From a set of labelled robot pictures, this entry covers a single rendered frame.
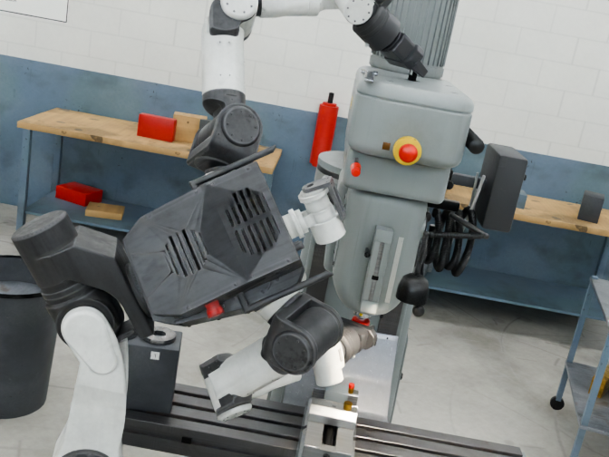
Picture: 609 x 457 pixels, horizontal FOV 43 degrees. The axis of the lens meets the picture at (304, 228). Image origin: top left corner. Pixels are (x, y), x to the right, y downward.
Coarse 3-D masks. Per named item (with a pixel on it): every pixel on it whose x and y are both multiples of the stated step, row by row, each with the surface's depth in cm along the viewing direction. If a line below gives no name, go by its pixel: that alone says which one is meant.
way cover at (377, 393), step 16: (384, 336) 242; (368, 352) 242; (384, 352) 242; (352, 368) 240; (368, 368) 241; (384, 368) 241; (288, 384) 237; (304, 384) 238; (368, 384) 239; (384, 384) 240; (288, 400) 235; (304, 400) 235; (368, 400) 237; (384, 400) 237; (368, 416) 234; (384, 416) 235
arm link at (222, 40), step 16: (224, 0) 160; (240, 0) 160; (256, 0) 161; (208, 16) 162; (224, 16) 160; (240, 16) 160; (208, 32) 162; (224, 32) 160; (240, 32) 163; (208, 48) 161; (224, 48) 160; (240, 48) 162; (208, 64) 160; (224, 64) 159; (240, 64) 161; (208, 80) 159; (224, 80) 159; (240, 80) 161
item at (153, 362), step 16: (160, 336) 204; (176, 336) 209; (144, 352) 201; (160, 352) 201; (176, 352) 202; (144, 368) 202; (160, 368) 203; (176, 368) 203; (128, 384) 203; (144, 384) 204; (160, 384) 204; (128, 400) 205; (144, 400) 205; (160, 400) 205
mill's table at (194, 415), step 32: (128, 416) 202; (160, 416) 205; (192, 416) 208; (256, 416) 213; (288, 416) 216; (160, 448) 203; (192, 448) 203; (224, 448) 203; (256, 448) 202; (288, 448) 201; (384, 448) 209; (416, 448) 213; (448, 448) 215; (480, 448) 219; (512, 448) 221
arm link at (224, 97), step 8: (224, 88) 158; (208, 96) 159; (216, 96) 158; (224, 96) 158; (232, 96) 159; (240, 96) 160; (208, 104) 161; (216, 104) 160; (224, 104) 158; (208, 112) 164; (216, 112) 162; (208, 128) 157; (200, 136) 161; (208, 136) 157
